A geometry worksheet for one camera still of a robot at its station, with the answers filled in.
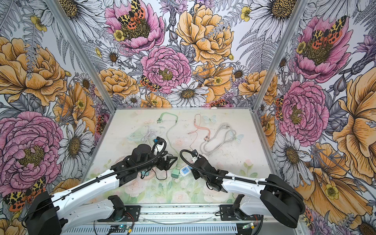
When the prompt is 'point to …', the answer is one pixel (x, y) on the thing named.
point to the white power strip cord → (224, 134)
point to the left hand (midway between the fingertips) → (170, 159)
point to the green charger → (175, 174)
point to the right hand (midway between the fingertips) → (195, 168)
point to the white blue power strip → (185, 170)
